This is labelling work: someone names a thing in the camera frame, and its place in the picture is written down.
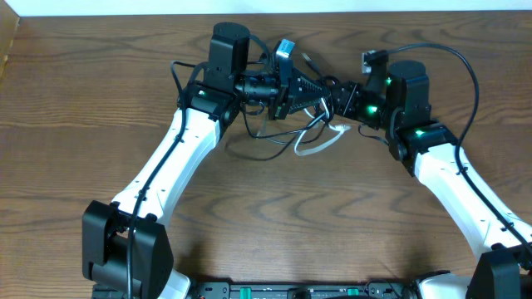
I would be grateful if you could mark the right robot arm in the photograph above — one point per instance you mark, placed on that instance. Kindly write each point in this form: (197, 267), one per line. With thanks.
(396, 99)

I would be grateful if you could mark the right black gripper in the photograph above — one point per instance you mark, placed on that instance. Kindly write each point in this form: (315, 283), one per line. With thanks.
(345, 106)

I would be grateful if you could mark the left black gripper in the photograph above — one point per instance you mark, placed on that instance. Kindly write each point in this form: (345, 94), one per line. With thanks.
(285, 100)

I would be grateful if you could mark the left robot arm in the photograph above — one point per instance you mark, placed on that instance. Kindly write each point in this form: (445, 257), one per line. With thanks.
(125, 245)

